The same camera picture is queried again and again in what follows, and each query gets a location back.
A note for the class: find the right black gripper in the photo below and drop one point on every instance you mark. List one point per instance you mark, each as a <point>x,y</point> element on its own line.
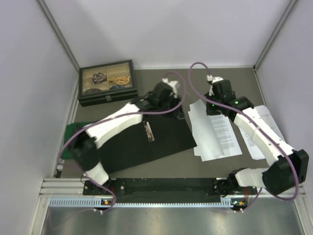
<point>210,111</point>

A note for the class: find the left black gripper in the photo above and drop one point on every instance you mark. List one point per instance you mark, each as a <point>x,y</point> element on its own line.
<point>175,101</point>

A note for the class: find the white folder black inside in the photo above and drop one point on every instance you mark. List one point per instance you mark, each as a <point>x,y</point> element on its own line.
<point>131,147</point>

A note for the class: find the printed text paper sheet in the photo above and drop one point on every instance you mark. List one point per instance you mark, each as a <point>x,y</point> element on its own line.
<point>226,136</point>

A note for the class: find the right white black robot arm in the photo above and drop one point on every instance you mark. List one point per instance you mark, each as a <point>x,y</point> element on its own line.
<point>287,167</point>

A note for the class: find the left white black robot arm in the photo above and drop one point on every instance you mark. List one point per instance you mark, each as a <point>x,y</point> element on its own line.
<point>84,144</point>

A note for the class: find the metal folder clip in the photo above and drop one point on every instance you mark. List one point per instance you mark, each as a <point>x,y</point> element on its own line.
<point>149,132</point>

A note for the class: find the dark green glass-lid box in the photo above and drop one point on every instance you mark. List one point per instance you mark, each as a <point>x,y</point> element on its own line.
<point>107,83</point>

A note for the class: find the printed white paper sheets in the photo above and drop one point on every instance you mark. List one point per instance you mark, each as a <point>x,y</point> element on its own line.
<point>266,116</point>

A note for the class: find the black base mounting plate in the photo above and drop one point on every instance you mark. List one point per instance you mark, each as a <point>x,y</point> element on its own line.
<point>208,186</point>

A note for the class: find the grey slotted cable duct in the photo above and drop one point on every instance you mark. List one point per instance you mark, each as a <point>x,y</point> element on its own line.
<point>104,203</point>

